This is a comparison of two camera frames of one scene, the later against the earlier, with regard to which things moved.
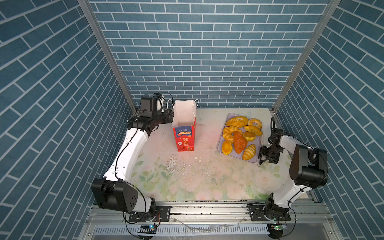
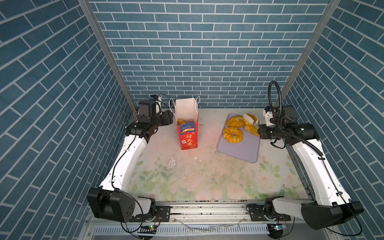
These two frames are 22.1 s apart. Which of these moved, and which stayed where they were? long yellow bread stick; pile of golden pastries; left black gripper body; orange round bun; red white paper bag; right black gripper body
Moved: orange round bun; right black gripper body; red white paper bag
Stayed: long yellow bread stick; left black gripper body; pile of golden pastries
